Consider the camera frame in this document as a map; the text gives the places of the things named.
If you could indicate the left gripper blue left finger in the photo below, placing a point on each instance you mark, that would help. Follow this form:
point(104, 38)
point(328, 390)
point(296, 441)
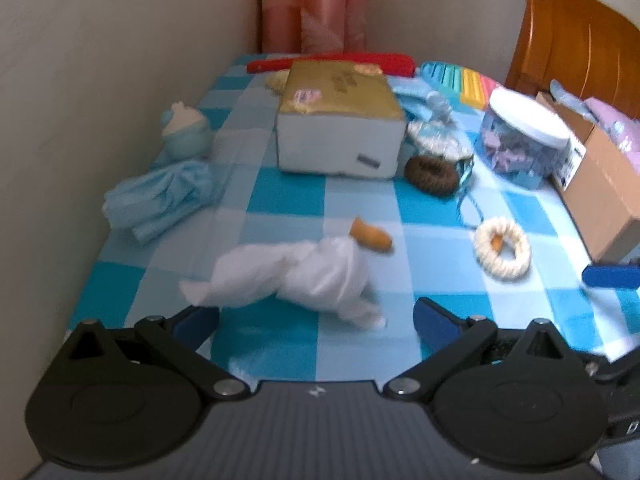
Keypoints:
point(192, 326)

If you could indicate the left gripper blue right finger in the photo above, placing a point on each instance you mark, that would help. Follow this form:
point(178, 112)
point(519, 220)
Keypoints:
point(436, 326)

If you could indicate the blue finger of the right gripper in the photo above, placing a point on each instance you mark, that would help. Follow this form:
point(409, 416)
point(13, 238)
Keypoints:
point(612, 275)

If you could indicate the orange finger cot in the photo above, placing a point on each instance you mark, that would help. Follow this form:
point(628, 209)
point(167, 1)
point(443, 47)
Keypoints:
point(370, 236)
point(497, 243)

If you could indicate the white cloth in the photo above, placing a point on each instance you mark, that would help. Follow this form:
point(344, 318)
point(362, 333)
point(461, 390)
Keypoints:
point(327, 276)

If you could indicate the blue face mask bundle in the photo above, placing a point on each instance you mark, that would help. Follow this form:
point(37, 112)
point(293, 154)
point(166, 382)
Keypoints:
point(151, 204)

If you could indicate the brown scrunchie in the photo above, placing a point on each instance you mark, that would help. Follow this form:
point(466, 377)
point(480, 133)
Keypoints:
point(432, 175)

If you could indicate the cardboard box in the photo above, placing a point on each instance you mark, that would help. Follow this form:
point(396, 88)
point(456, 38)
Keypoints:
point(600, 189)

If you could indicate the blue checked tablecloth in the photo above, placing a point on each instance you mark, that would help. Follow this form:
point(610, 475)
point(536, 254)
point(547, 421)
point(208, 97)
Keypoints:
point(538, 273)

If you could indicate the purple floral pillow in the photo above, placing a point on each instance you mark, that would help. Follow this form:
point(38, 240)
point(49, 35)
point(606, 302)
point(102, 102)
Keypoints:
point(622, 130)

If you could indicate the clear jar white lid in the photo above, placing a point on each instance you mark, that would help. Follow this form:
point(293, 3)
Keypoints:
point(520, 139)

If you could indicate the blue white plush toy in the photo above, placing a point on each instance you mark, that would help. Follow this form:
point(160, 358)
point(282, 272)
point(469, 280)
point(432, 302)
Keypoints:
point(186, 133)

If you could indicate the blue bed quilt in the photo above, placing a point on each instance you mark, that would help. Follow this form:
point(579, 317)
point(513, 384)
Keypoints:
point(573, 103)

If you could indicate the gold wrapped tissue pack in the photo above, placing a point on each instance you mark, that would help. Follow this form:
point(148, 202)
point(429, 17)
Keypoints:
point(339, 118)

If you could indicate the packaged blue masks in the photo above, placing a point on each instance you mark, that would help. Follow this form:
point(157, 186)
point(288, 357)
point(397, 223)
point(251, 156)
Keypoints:
point(421, 102)

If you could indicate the rainbow pop-it toy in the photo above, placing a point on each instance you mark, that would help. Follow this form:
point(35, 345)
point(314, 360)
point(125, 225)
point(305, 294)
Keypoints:
point(469, 87)

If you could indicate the wooden headboard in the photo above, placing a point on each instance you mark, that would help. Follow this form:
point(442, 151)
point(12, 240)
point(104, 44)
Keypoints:
point(585, 45)

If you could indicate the pink gold curtain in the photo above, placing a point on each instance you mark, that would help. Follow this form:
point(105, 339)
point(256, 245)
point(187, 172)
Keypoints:
point(314, 26)

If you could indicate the blue floral pouch with cord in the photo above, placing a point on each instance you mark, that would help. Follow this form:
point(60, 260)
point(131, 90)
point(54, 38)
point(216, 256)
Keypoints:
point(437, 140)

